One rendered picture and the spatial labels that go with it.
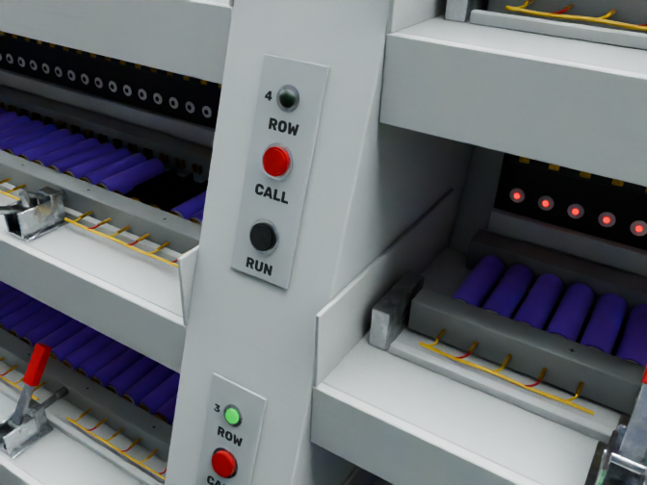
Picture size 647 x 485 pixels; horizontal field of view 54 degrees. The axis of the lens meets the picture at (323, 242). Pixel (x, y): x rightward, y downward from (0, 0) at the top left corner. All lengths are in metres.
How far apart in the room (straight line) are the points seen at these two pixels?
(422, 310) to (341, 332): 0.06
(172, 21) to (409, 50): 0.15
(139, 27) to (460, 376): 0.28
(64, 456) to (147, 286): 0.21
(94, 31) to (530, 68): 0.28
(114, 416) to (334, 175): 0.34
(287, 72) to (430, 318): 0.17
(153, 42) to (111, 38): 0.04
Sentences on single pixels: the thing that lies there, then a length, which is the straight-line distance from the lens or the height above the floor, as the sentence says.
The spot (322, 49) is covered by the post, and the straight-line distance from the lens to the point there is 0.34.
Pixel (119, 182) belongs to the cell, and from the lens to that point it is 0.56.
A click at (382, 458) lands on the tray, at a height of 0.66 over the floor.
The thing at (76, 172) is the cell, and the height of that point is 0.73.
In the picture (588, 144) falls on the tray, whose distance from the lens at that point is 0.30.
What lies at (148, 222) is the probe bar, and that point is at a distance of 0.48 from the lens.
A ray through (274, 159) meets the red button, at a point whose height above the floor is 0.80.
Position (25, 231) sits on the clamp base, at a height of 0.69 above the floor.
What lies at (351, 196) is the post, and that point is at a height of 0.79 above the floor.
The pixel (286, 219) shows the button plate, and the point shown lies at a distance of 0.35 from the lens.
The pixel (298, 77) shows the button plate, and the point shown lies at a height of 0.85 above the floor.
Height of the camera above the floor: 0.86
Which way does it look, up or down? 16 degrees down
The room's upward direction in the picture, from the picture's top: 11 degrees clockwise
